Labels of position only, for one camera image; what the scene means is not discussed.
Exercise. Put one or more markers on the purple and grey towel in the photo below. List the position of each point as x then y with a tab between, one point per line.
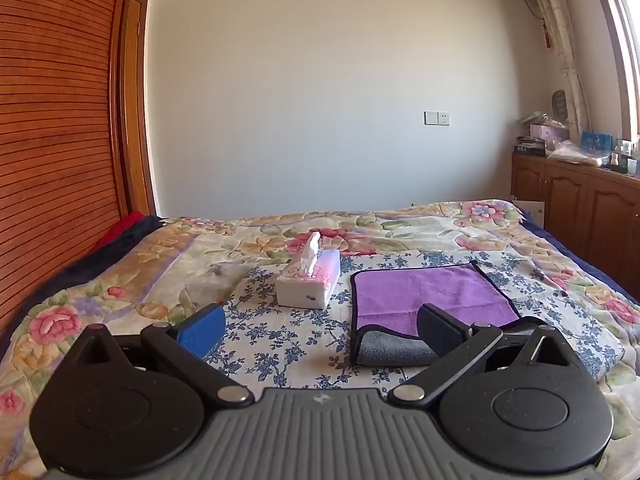
425	285

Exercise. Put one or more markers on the pale patterned curtain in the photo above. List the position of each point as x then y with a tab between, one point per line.
565	50

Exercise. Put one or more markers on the dark oval object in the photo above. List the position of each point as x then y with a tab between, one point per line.
559	105

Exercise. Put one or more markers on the red hanging tassel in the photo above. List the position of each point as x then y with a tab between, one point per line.
547	35

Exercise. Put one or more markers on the wooden window frame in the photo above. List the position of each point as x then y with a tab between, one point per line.
620	60

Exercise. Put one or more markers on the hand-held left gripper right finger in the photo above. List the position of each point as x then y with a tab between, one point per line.
436	332

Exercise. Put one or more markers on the white wall socket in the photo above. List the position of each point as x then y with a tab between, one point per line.
437	118

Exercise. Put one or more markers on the stack of books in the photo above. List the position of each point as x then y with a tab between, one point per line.
530	146

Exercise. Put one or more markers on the blue box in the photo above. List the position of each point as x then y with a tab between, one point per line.
597	141

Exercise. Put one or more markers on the clear plastic bag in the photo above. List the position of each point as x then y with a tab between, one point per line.
580	154

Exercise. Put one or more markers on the floral quilt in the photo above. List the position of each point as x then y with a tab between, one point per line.
150	260

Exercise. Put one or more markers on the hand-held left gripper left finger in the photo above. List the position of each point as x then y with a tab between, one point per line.
202	331

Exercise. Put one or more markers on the wooden door frame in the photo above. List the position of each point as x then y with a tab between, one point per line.
135	110

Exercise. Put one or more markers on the cluster of small bottles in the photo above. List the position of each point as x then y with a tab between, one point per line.
625	162

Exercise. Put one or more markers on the slatted wooden wardrobe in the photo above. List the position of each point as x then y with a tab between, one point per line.
50	110

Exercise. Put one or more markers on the blue floral white cloth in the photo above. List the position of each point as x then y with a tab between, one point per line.
280	335

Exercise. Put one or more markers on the red cloth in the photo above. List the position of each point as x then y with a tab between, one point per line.
125	225

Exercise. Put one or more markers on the white pink tissue box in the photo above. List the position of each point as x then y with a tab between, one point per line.
305	291

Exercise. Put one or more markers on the wooden cabinet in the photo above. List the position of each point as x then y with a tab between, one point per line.
565	195

